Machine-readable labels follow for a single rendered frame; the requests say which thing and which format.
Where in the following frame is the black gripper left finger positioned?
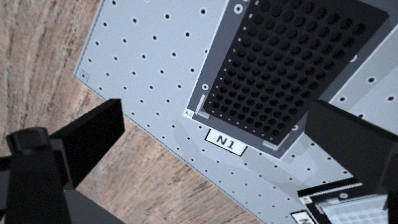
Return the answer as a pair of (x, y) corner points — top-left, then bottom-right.
(0, 98), (125, 224)

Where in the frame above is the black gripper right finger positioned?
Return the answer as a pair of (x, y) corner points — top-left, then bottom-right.
(304, 99), (398, 224)

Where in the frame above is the white multi-well plate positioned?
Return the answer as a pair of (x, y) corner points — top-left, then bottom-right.
(321, 194), (388, 224)

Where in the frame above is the white label sign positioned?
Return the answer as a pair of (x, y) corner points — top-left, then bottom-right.
(290, 210), (316, 224)
(205, 129), (248, 157)

